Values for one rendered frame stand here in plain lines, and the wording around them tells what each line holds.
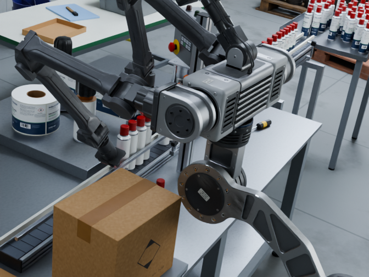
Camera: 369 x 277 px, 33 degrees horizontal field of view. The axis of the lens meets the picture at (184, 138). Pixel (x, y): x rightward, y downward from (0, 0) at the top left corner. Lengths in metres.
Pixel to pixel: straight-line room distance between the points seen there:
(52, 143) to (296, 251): 1.21
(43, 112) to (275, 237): 1.21
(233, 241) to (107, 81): 1.71
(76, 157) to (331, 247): 1.83
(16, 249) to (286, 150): 1.38
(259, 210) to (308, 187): 2.50
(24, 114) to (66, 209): 0.91
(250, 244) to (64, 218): 1.63
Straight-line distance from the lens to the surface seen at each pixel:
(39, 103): 2.62
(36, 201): 2.34
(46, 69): 1.97
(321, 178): 4.46
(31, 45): 1.87
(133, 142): 2.39
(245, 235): 3.32
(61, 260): 1.90
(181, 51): 2.43
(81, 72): 1.77
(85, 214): 1.78
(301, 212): 4.02
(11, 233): 2.05
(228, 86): 1.64
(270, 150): 2.86
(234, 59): 1.75
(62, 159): 2.50
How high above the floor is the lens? 2.15
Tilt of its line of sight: 28 degrees down
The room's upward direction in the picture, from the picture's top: 8 degrees clockwise
